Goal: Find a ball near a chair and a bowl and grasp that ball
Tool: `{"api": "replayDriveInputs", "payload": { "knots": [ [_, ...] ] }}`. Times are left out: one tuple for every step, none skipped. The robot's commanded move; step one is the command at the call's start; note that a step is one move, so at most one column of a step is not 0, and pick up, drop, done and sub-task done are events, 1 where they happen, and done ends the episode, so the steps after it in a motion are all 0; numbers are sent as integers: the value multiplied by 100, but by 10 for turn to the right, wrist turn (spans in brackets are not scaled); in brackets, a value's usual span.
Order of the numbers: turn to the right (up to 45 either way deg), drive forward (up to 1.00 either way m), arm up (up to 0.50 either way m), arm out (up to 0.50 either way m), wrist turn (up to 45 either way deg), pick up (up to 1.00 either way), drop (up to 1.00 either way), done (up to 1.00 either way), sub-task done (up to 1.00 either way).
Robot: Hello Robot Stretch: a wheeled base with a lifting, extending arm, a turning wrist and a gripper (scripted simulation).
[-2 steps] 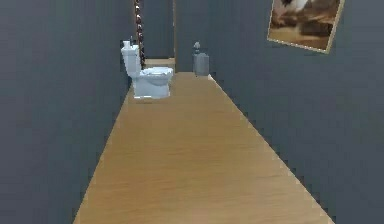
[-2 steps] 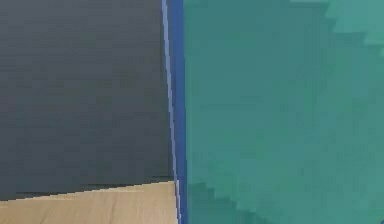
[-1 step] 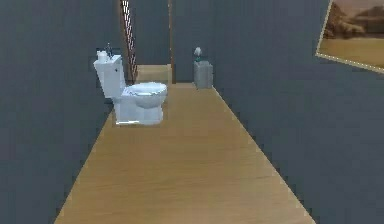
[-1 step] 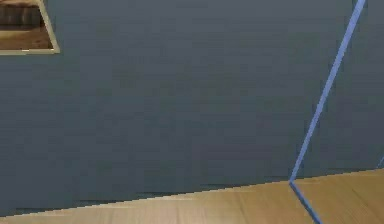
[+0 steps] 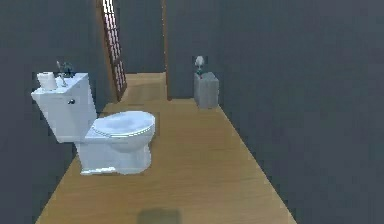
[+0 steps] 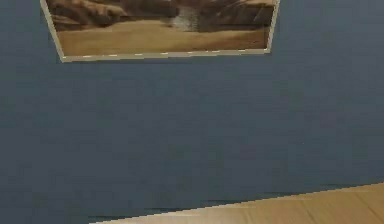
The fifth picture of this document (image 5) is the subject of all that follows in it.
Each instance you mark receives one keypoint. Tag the white toilet paper roll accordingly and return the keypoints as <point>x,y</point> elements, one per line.
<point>47,81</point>

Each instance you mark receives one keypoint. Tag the brown lattice room door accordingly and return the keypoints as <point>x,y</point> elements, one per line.
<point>113,46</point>

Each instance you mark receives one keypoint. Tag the grey square bin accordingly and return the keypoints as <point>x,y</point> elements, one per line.
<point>206,90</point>

